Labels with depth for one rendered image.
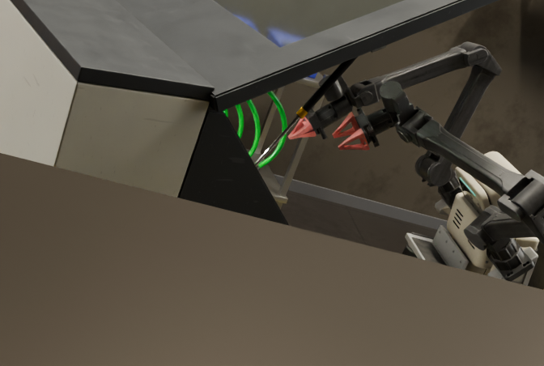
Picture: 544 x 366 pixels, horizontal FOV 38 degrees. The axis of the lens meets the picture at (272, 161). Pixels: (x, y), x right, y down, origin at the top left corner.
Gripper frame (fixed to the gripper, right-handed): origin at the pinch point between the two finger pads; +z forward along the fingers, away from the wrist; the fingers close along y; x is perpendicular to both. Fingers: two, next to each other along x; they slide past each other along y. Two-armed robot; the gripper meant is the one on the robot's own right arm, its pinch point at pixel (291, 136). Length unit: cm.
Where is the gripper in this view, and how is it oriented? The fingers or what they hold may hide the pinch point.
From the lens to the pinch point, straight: 234.7
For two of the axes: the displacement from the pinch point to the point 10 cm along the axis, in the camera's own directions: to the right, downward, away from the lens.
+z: -8.6, 5.0, -0.3
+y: -4.1, -7.4, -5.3
